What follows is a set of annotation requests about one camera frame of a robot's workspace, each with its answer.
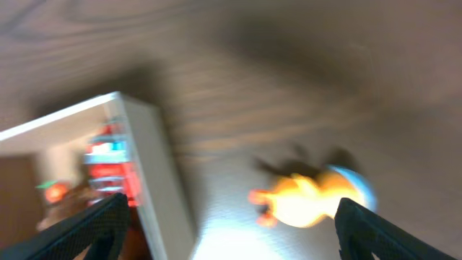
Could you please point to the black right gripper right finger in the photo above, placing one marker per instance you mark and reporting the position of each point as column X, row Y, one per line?
column 364, row 235

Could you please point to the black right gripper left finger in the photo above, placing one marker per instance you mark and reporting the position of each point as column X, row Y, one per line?
column 99, row 231

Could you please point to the red toy car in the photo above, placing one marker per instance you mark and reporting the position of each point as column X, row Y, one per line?
column 111, row 167

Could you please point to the orange rubber duck toy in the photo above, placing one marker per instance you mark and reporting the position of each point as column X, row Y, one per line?
column 302, row 202

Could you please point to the white cardboard box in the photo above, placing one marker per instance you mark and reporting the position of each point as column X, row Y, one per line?
column 58, row 140

